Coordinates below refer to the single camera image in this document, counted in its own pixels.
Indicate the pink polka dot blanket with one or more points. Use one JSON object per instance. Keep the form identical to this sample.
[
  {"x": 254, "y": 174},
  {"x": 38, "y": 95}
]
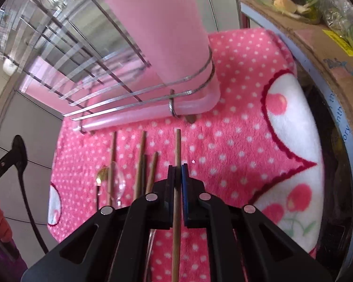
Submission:
[{"x": 258, "y": 145}]

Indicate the green vegetables in bags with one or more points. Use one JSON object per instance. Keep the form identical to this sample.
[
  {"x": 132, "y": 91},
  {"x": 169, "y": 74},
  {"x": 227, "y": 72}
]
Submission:
[{"x": 337, "y": 15}]

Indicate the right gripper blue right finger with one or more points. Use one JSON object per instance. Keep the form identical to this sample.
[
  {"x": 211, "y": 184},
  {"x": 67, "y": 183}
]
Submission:
[{"x": 244, "y": 245}]

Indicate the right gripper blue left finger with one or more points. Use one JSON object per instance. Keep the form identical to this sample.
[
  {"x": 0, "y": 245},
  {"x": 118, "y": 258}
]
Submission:
[{"x": 112, "y": 244}]

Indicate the pink utensil cup right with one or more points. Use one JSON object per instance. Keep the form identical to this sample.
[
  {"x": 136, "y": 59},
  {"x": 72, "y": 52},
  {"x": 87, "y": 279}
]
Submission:
[{"x": 171, "y": 35}]

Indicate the gold metal spoon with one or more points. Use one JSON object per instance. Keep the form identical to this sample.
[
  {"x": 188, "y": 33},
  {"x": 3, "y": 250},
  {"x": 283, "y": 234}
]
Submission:
[{"x": 102, "y": 175}]

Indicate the wooden chopstick short dark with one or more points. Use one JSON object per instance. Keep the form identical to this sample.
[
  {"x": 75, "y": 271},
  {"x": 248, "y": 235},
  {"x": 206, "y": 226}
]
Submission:
[{"x": 143, "y": 174}]

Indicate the chrome wire utensil rack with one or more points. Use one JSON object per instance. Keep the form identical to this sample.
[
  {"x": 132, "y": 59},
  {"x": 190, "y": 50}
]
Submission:
[{"x": 74, "y": 30}]

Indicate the purple fleece sleeve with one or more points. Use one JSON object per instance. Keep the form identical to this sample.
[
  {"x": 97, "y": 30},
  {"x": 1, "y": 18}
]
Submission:
[{"x": 12, "y": 266}]

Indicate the pink plastic drip tray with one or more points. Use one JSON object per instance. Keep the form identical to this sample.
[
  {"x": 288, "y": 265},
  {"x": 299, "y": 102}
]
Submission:
[{"x": 116, "y": 90}]

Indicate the cardboard covered shelf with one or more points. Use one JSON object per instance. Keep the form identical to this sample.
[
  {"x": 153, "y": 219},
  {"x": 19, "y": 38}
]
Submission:
[{"x": 331, "y": 71}]

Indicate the wooden chopstick tall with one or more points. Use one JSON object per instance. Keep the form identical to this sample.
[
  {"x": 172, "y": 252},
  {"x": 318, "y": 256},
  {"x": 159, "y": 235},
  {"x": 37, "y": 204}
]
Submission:
[{"x": 138, "y": 186}]

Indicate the clear plastic spoon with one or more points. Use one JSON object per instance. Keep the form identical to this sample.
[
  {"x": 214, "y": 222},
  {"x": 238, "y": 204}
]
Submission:
[{"x": 119, "y": 186}]

